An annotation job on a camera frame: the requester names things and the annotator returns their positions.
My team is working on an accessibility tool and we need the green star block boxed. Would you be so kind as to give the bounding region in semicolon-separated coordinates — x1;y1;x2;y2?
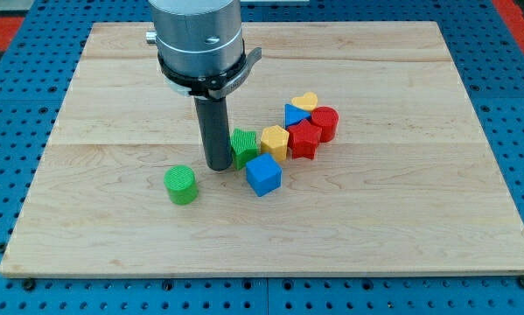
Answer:
230;128;259;170

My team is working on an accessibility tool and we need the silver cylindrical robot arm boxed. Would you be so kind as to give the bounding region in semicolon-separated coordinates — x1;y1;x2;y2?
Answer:
149;0;244;77

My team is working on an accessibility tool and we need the red star block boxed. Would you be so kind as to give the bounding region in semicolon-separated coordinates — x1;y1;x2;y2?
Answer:
287;119;322;159

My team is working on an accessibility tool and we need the blue triangle block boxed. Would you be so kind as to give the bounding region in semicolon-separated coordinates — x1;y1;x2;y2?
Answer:
283;104;311;129

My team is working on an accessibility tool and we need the blue cube block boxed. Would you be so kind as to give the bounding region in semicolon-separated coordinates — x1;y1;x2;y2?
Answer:
246;153;283;197

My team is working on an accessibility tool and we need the yellow hexagon block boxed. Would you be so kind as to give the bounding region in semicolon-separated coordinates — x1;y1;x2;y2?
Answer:
261;125;290;162

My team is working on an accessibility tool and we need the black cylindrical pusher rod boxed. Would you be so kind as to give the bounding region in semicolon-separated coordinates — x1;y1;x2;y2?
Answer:
194;98;233;171

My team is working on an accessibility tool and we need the yellow heart block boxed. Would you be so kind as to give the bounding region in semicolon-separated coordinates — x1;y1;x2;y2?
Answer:
291;92;318;112

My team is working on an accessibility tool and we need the red cylinder block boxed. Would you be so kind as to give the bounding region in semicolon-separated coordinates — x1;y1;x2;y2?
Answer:
311;106;339;143

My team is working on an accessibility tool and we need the green cylinder block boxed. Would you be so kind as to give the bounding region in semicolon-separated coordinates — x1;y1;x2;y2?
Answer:
164;164;199;205

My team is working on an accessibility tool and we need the light wooden board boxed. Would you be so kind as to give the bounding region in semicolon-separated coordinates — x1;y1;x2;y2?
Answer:
0;21;524;278

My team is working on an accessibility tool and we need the black clamp with metal bracket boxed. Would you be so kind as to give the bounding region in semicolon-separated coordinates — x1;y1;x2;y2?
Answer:
157;47;262;100

